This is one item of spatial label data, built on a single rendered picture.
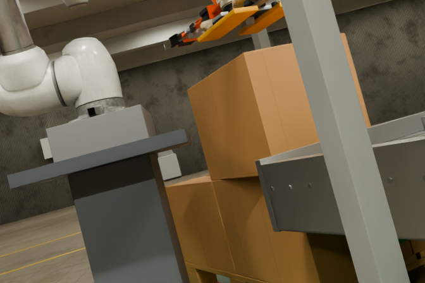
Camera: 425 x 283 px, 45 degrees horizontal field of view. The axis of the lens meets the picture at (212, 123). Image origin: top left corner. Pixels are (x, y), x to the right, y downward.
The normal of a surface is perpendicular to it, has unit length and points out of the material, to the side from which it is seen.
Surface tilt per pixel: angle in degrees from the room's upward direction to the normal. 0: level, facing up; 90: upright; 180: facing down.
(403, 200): 90
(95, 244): 90
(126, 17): 90
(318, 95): 90
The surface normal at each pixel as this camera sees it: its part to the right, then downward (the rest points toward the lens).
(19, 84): 0.09, 0.28
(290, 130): 0.35, -0.14
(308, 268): -0.87, 0.22
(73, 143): 0.02, -0.05
